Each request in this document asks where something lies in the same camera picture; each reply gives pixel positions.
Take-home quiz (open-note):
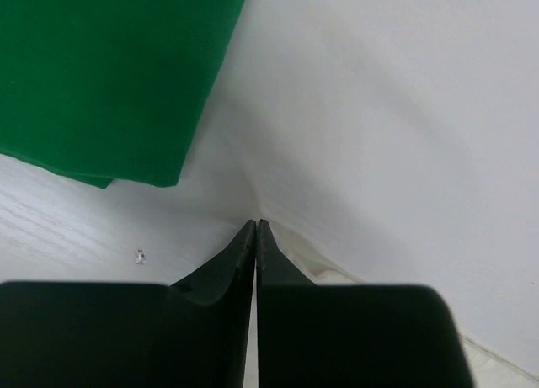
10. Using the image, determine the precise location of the green t shirt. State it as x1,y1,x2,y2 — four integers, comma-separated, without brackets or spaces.
1,0,245,188

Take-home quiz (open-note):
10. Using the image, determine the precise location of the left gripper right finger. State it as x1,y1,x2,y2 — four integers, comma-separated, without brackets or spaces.
257,221,473,387

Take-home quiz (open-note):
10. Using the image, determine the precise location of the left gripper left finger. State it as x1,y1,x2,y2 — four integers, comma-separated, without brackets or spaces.
1,221,256,387

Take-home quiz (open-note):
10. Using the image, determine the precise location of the white t shirt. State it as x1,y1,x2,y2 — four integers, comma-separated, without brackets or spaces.
181,0,538,387

